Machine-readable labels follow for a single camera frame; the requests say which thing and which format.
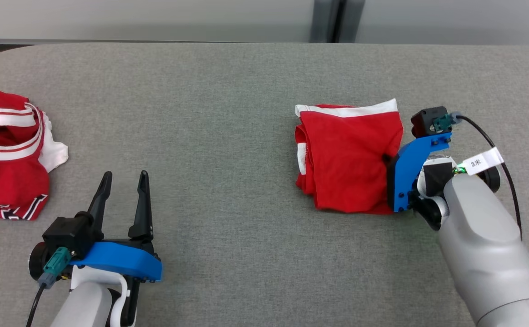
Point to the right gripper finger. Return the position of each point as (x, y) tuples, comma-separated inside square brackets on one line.
[(387, 159)]

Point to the right gripper blue body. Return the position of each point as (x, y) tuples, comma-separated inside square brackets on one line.
[(403, 177)]

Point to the left gripper blue body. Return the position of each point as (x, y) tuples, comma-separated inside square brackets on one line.
[(123, 259)]

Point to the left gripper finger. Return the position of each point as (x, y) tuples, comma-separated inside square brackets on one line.
[(143, 209), (102, 195)]

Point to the red shorts white trim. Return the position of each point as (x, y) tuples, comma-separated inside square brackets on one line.
[(346, 159)]

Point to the red basketball jersey white sleeves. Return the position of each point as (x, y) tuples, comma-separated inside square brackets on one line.
[(5, 172)]

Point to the right white grey robot arm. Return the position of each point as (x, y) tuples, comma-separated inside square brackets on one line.
[(487, 245)]

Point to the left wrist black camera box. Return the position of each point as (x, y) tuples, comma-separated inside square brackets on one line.
[(67, 234)]

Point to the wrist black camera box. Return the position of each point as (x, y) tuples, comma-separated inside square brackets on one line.
[(426, 120), (67, 234)]

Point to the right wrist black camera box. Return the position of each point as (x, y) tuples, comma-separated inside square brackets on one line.
[(426, 120)]

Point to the grey partition post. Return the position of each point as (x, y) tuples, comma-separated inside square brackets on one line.
[(337, 20)]

